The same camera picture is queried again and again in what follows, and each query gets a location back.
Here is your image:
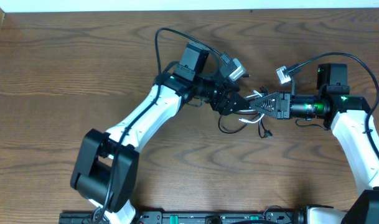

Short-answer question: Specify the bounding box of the white USB cable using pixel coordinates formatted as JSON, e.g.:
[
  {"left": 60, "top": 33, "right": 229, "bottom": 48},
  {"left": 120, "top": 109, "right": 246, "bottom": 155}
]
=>
[{"left": 238, "top": 90, "right": 266, "bottom": 124}]

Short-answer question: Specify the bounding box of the thin black cable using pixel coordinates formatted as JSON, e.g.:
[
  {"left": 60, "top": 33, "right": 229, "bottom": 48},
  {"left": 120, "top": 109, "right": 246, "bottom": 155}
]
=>
[{"left": 217, "top": 113, "right": 261, "bottom": 134}]

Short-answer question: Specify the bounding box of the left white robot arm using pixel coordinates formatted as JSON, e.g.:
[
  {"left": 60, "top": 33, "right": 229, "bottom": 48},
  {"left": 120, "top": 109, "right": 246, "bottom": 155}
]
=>
[{"left": 70, "top": 42, "right": 250, "bottom": 223}]

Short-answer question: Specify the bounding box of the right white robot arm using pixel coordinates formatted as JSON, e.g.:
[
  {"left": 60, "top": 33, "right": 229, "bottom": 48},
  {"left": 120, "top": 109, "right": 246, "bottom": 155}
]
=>
[{"left": 250, "top": 63, "right": 379, "bottom": 223}]

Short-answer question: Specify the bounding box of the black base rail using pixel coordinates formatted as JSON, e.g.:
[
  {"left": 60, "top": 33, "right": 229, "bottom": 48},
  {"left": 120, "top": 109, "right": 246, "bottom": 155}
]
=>
[{"left": 58, "top": 205, "right": 305, "bottom": 224}]

